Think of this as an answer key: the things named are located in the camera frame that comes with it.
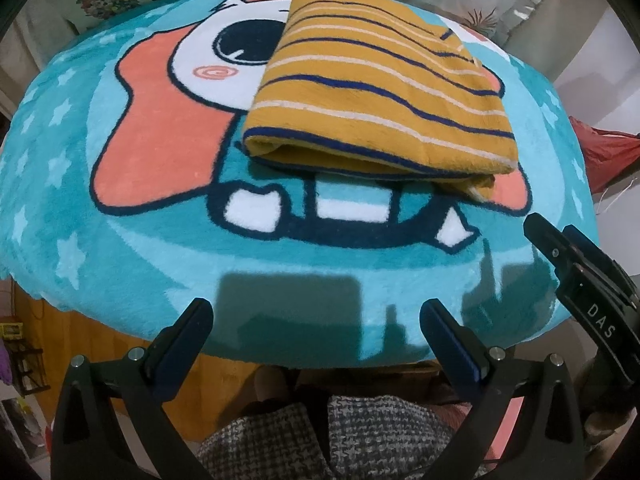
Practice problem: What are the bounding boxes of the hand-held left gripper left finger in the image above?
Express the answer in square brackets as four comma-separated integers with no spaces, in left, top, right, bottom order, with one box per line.
[50,298,215,480]

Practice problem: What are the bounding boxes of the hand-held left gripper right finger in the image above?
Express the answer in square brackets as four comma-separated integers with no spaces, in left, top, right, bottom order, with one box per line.
[419,298,587,480]

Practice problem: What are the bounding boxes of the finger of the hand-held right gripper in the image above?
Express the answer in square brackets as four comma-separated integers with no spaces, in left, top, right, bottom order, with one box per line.
[523,212,576,273]
[561,224,626,286]

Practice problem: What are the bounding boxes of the yellow striped small garment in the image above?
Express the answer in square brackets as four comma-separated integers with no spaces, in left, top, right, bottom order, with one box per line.
[242,0,518,203]

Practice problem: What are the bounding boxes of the red cloth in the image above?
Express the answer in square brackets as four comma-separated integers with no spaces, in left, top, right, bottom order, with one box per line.
[570,115,640,196]

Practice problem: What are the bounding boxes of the person's houndstooth trousers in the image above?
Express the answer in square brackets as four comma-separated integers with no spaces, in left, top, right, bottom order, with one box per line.
[195,392,496,480]

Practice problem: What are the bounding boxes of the teal cartoon plush mat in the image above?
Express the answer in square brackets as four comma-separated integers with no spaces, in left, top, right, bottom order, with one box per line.
[0,0,601,368]

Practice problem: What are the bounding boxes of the beige bed sheet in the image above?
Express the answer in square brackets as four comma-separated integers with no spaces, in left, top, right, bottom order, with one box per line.
[10,0,101,111]

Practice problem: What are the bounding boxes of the black wire shelf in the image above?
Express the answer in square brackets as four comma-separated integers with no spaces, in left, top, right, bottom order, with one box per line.
[0,317,53,396]

